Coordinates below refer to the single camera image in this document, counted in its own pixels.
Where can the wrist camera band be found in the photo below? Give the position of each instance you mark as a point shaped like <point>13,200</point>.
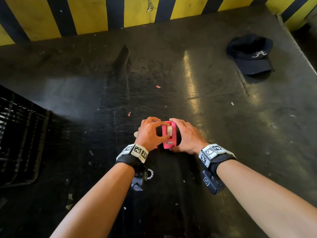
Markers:
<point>213,163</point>
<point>136,161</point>

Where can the person's left hand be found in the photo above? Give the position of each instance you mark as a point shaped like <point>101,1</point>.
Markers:
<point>147,136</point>

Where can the person's right forearm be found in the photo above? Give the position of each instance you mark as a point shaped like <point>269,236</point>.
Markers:
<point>267,198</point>

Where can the person's right fingers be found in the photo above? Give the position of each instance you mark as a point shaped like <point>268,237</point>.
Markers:
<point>176,125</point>

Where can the pink tape dispenser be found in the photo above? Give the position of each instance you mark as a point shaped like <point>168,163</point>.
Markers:
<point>169,135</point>

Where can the black plastic crate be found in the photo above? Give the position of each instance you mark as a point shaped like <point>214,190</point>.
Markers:
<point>21,138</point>

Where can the person's left forearm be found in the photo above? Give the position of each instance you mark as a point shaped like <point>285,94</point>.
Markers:
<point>99,205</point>

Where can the clear tape roll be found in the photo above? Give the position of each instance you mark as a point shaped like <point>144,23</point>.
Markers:
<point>169,130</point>

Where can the right wrist camera band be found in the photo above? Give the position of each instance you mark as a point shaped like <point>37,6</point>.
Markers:
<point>213,163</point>

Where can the dark navy baseball cap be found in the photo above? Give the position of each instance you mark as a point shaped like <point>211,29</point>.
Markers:
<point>250,54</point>

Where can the person's right hand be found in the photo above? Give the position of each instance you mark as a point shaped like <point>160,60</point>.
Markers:
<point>189,140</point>

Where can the left wrist camera band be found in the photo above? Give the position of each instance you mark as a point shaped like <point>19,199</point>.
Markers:
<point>136,161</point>

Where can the person's left thumb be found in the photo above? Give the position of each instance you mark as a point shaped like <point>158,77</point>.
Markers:
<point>162,139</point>

